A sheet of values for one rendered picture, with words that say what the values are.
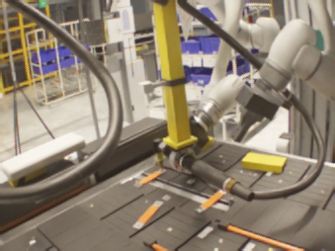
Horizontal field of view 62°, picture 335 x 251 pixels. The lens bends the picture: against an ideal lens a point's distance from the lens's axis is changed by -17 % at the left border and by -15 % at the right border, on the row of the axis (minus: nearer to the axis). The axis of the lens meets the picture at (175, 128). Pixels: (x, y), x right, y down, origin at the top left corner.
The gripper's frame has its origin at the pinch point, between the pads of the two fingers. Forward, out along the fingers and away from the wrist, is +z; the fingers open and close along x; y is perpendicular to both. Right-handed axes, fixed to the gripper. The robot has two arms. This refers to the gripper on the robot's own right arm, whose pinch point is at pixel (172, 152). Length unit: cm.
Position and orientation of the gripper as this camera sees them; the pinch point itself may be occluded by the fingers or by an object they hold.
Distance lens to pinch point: 113.5
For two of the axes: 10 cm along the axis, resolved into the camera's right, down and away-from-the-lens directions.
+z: -6.7, 7.0, -2.3
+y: 5.3, 2.4, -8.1
